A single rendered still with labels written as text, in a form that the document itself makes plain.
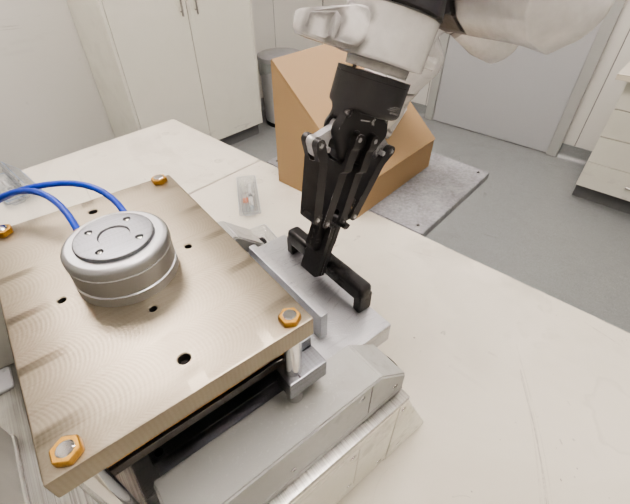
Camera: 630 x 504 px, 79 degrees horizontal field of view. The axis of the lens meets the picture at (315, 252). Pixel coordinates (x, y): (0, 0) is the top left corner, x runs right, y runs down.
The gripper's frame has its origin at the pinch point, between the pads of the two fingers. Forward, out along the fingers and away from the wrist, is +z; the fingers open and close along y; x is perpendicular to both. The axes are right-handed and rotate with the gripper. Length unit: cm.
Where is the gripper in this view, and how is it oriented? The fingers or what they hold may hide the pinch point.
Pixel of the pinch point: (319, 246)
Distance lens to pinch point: 47.1
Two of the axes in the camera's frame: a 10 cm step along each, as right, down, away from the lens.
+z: -2.7, 8.5, 4.5
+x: -6.3, -5.1, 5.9
